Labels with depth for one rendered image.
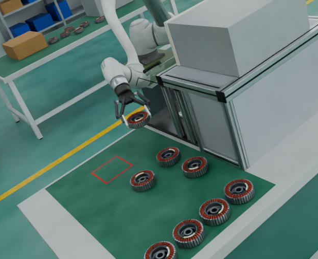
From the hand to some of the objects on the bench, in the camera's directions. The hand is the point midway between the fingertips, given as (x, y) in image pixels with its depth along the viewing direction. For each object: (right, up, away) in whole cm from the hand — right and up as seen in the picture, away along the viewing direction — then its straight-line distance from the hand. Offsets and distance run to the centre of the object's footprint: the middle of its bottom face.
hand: (138, 118), depth 202 cm
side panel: (+38, -18, -20) cm, 46 cm away
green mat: (+4, -30, -19) cm, 36 cm away
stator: (+4, -29, -17) cm, 34 cm away
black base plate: (+41, +8, +24) cm, 48 cm away
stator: (+26, -22, -20) cm, 40 cm away
